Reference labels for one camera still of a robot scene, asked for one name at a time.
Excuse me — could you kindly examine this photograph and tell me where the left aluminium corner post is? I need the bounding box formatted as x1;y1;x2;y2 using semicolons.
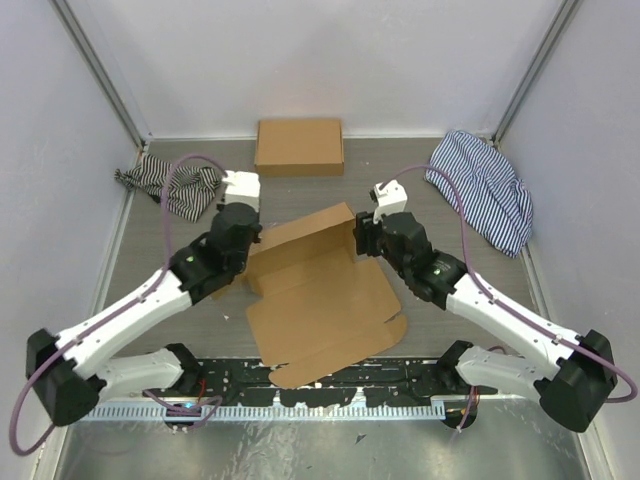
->
49;0;147;149

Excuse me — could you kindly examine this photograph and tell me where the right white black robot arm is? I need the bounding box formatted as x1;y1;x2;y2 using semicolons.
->
353;212;617;433

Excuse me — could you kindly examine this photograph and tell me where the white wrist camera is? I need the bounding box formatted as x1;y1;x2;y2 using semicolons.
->
220;170;261;212
370;180;408;224

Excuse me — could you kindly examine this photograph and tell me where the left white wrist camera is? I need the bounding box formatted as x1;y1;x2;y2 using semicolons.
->
220;170;261;212

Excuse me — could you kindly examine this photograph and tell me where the aluminium corner post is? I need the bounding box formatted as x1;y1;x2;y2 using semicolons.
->
49;0;147;149
491;0;583;145

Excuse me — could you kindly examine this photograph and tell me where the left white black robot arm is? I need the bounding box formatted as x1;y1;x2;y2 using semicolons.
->
26;202;262;427

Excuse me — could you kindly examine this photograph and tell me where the black white striped cloth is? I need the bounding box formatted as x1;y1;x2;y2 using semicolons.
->
114;154;221;222

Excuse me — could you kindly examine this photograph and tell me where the folded brown cardboard box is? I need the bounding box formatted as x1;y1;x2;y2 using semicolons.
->
254;118;344;178

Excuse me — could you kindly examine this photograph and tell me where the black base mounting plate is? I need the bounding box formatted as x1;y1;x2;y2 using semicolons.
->
153;357;470;408

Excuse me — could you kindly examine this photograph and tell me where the grey slotted cable duct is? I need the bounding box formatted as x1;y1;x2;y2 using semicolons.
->
84;401;446;421

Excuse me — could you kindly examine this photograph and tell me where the right aluminium corner post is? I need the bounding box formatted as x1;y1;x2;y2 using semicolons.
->
491;0;583;145

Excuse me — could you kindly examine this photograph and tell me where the blue white striped cloth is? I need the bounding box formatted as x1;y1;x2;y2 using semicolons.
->
425;130;533;258

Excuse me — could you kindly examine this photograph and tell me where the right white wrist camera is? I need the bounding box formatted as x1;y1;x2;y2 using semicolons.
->
370;180;408;224

